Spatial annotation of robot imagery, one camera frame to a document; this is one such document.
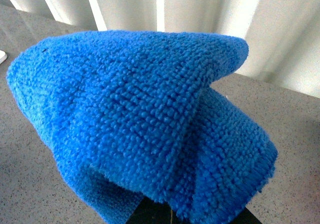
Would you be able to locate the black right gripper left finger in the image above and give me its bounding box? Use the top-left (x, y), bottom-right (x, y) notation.
top-left (127, 197), bottom-right (175, 224)

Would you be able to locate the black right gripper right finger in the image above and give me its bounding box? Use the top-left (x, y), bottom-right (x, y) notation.
top-left (232, 207), bottom-right (262, 224)

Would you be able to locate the blue microfiber cloth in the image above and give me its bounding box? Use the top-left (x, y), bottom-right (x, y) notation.
top-left (6, 31), bottom-right (278, 223)

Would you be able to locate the white pleated curtain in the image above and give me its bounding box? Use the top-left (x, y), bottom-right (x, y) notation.
top-left (0, 0), bottom-right (320, 97)

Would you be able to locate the white towel rack stand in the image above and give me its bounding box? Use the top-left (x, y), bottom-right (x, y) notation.
top-left (0, 50), bottom-right (8, 64)

